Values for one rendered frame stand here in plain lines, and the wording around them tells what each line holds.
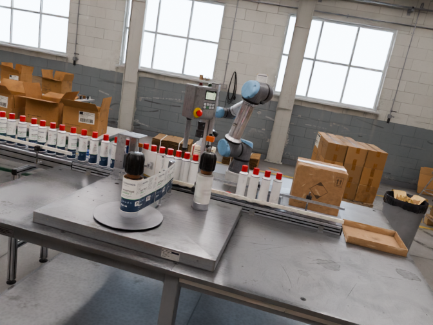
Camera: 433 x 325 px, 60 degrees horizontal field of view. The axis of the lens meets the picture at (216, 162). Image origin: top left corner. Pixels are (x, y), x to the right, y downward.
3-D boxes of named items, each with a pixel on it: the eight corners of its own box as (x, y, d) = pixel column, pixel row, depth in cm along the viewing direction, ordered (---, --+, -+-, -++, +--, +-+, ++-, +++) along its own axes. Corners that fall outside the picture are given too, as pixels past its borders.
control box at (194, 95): (181, 115, 220) (185, 83, 215) (203, 117, 231) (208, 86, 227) (191, 119, 213) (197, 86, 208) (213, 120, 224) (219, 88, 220)
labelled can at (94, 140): (86, 164, 232) (89, 131, 227) (90, 162, 237) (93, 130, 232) (93, 165, 231) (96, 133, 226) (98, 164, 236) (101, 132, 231)
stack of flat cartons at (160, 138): (149, 156, 628) (151, 137, 621) (156, 149, 681) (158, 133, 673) (186, 163, 626) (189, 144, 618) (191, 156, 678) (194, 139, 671)
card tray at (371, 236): (346, 242, 195) (348, 235, 194) (341, 224, 220) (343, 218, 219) (406, 257, 190) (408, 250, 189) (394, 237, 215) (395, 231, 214)
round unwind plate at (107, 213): (78, 220, 155) (78, 217, 155) (113, 198, 185) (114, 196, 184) (146, 238, 150) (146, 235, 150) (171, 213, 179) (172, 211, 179)
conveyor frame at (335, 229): (71, 169, 232) (71, 162, 231) (80, 166, 243) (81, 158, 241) (340, 235, 203) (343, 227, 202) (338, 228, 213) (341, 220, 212)
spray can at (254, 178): (245, 202, 214) (251, 167, 209) (246, 199, 219) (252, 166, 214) (253, 204, 213) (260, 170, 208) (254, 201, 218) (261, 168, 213)
